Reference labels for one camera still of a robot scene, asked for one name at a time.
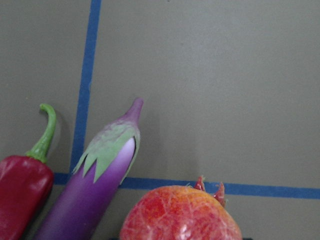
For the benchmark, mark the red pomegranate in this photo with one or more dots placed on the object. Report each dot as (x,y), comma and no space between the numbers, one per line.
(177,212)

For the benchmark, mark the purple eggplant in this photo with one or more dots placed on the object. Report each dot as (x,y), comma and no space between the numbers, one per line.
(95,179)

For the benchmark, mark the red chili pepper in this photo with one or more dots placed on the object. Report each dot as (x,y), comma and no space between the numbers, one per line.
(25,183)

